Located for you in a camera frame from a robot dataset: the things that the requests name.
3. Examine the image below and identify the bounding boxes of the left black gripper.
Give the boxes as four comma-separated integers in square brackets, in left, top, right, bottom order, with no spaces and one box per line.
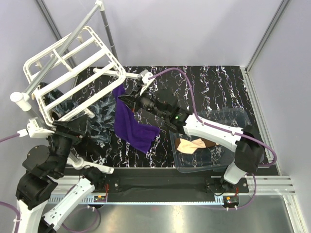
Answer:
[45,114,89,175]

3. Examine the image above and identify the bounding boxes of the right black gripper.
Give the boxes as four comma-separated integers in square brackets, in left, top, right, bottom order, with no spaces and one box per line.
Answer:
[118,83,168,120]

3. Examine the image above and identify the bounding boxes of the purple sock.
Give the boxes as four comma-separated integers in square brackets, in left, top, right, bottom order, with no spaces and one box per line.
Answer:
[112,84,160,153]

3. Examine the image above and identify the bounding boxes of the brown striped sock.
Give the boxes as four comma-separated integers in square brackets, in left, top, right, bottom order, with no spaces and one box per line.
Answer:
[174,138,218,154]

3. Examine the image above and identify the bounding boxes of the white plastic clip hanger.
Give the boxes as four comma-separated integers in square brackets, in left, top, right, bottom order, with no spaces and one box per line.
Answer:
[23,26,126,126]

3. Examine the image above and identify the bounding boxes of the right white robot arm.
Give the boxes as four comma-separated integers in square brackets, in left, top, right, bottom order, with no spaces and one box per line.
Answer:
[118,90,264,193]

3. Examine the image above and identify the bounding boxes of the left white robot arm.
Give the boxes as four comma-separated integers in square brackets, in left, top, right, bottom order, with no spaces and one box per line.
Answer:
[1,115,108,233]

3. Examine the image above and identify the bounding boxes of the dark leaf patterned cloth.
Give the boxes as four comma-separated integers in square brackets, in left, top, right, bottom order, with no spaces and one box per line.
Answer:
[50,94,116,147]

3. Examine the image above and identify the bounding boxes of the black marbled mat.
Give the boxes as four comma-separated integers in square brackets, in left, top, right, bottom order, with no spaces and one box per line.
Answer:
[65,65,270,168]

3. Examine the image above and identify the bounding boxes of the clear plastic bin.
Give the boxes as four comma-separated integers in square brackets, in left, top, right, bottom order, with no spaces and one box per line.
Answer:
[170,108,252,173]

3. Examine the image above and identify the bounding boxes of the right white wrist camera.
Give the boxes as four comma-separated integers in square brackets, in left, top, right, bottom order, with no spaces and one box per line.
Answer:
[138,70,155,95]

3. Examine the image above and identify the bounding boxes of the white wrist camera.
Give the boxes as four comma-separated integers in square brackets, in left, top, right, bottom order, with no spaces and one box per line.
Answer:
[17,118,54,138]
[138,70,155,95]

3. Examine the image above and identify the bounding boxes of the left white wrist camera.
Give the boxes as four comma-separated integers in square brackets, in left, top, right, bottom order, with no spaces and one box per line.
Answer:
[17,118,54,138]

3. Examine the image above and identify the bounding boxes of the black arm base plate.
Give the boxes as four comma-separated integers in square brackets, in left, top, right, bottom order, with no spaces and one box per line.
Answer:
[105,168,249,203]

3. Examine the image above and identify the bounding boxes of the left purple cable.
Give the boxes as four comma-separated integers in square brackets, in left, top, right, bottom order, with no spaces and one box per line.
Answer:
[0,131,25,233]

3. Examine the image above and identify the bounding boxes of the purple cable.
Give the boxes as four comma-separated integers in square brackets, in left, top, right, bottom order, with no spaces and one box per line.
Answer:
[152,67,277,202]
[0,131,25,233]

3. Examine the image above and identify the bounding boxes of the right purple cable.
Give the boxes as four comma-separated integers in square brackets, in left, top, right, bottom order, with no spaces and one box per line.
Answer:
[152,67,277,202]

